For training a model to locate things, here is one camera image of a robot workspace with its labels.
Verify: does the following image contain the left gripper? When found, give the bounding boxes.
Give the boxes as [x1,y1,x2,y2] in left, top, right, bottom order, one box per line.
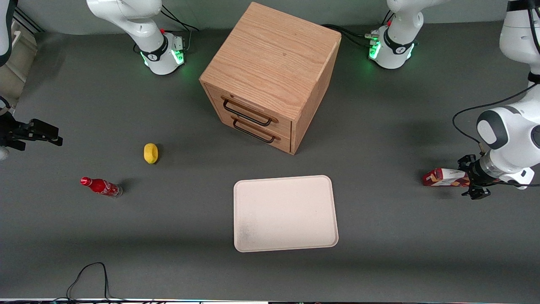
[458,151,534,200]

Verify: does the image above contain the red cola bottle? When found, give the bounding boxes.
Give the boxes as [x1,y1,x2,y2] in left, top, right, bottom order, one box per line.
[80,176,123,198]

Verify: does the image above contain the black metal drawer handle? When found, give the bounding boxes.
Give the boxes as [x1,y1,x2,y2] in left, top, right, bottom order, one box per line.
[232,115,281,144]
[222,96,279,127]

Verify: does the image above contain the black left base cables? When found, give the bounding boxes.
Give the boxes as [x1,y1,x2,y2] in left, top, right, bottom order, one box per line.
[322,11,395,47]

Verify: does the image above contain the black base cables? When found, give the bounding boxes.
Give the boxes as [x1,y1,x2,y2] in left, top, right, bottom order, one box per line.
[159,4,200,53]
[322,11,395,47]

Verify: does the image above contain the thin black table cable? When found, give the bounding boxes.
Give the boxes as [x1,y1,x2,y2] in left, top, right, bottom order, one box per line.
[66,262,127,302]

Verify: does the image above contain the red cookie box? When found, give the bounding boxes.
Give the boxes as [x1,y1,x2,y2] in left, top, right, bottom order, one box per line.
[422,167,471,187]

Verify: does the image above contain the wooden drawer front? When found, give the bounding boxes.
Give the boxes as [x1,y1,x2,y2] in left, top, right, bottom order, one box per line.
[205,83,292,138]
[219,111,292,153]

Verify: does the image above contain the wooden drawer cabinet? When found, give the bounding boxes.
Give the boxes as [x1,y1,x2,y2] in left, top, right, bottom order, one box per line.
[199,1,342,155]

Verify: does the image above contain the beige plastic tray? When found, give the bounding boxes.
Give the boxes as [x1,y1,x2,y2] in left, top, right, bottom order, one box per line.
[233,175,339,253]

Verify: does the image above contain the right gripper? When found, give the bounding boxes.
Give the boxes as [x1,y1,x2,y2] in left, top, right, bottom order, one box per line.
[0,111,63,152]

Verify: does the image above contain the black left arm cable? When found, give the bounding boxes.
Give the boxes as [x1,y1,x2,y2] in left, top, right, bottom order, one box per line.
[452,0,540,187]

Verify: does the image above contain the black right base cables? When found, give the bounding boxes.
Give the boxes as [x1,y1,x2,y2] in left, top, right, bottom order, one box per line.
[159,4,200,53]

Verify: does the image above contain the aluminium frame rail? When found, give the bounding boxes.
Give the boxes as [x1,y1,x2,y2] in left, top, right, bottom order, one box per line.
[13,8,43,34]

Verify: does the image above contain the yellow toy lemon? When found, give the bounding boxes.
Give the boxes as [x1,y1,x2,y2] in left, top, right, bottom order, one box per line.
[143,143,159,164]

